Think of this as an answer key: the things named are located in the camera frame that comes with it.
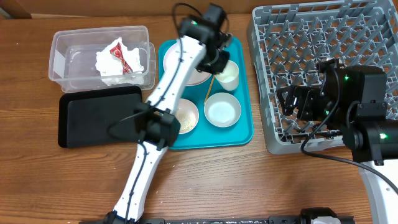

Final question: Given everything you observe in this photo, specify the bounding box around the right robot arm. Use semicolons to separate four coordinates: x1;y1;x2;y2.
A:
276;58;397;223

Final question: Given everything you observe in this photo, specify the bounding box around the cream plastic cup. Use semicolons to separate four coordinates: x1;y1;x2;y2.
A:
215;60;239;91

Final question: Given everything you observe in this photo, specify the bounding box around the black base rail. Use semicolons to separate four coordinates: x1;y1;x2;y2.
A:
79;207;355;224

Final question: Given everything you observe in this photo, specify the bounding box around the red snack wrapper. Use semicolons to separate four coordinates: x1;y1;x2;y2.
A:
109;43;132;74

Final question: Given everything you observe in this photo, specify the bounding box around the wooden chopstick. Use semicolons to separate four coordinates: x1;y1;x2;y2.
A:
203;75;215;105

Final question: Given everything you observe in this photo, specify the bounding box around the white napkin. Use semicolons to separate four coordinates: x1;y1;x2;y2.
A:
95;37;144;86

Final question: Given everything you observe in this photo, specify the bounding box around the clear plastic bin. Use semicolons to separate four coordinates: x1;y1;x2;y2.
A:
49;26;156;93

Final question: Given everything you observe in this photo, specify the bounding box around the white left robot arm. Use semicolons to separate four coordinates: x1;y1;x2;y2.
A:
104;4;232;223

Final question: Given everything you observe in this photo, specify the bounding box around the teal plastic tray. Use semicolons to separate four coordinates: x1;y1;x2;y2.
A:
171;37;254;150

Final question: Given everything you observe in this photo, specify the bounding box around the grey dishwasher rack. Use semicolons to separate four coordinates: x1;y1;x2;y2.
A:
248;1;397;154

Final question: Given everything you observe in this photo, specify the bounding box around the rice food waste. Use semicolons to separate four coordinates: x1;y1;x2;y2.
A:
176;110;197;134

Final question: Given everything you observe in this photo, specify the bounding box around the grey-white bowl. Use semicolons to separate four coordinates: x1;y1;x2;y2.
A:
204;92;242;128

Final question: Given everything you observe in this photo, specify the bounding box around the black tray bin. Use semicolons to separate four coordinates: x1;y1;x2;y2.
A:
58;86;142;148

